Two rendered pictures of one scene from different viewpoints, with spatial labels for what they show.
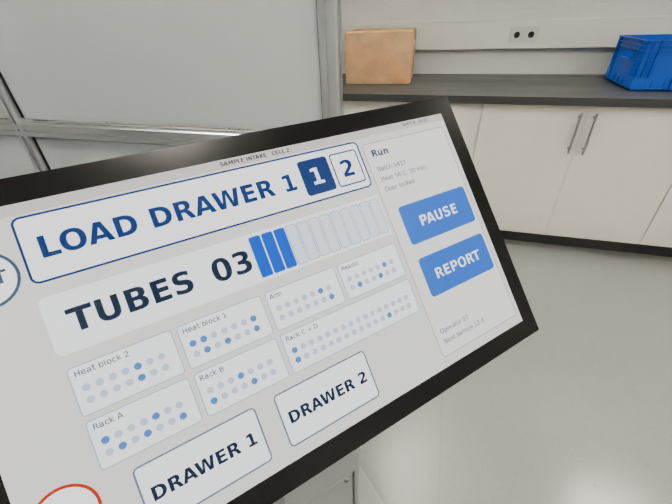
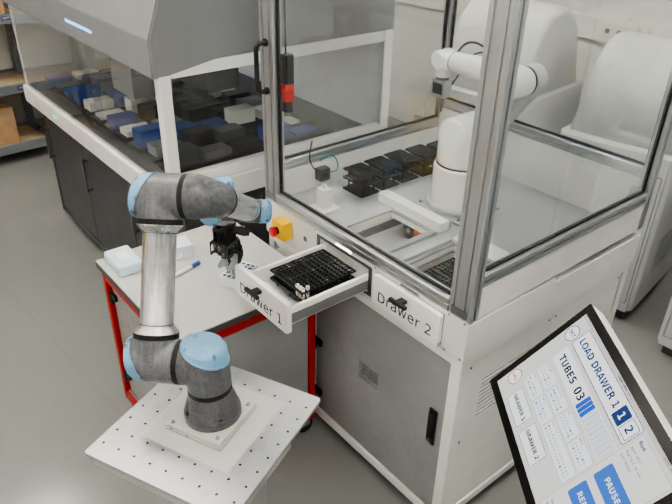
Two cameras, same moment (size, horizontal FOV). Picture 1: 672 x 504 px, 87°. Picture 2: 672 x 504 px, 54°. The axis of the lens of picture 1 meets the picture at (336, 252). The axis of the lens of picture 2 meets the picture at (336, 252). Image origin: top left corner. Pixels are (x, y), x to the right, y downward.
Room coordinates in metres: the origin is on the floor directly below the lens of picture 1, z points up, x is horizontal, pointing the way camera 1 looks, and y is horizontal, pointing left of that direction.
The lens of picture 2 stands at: (0.29, -1.05, 2.05)
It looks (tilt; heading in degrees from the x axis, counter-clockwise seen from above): 31 degrees down; 119
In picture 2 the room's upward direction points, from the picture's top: 1 degrees clockwise
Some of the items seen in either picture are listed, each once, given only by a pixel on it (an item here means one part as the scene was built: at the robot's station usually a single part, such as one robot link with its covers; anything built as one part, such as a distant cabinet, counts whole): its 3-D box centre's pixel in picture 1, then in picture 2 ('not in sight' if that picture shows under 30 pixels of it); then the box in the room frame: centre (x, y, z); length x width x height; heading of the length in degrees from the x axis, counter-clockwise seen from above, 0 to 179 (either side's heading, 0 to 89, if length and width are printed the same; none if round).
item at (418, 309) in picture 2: not in sight; (405, 307); (-0.31, 0.50, 0.87); 0.29 x 0.02 x 0.11; 159
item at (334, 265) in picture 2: not in sight; (313, 277); (-0.65, 0.50, 0.87); 0.22 x 0.18 x 0.06; 69
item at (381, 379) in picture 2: not in sight; (435, 330); (-0.38, 1.04, 0.40); 1.03 x 0.95 x 0.80; 159
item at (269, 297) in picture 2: not in sight; (262, 297); (-0.72, 0.31, 0.87); 0.29 x 0.02 x 0.11; 159
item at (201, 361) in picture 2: not in sight; (203, 362); (-0.62, -0.09, 0.95); 0.13 x 0.12 x 0.14; 21
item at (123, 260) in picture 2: not in sight; (123, 260); (-1.37, 0.35, 0.78); 0.15 x 0.10 x 0.04; 157
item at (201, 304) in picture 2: not in sight; (213, 351); (-1.10, 0.48, 0.38); 0.62 x 0.58 x 0.76; 159
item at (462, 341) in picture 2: not in sight; (446, 228); (-0.39, 1.05, 0.87); 1.02 x 0.95 x 0.14; 159
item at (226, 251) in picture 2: not in sight; (225, 238); (-0.96, 0.45, 0.95); 0.09 x 0.08 x 0.12; 93
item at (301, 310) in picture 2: not in sight; (315, 278); (-0.65, 0.51, 0.86); 0.40 x 0.26 x 0.06; 69
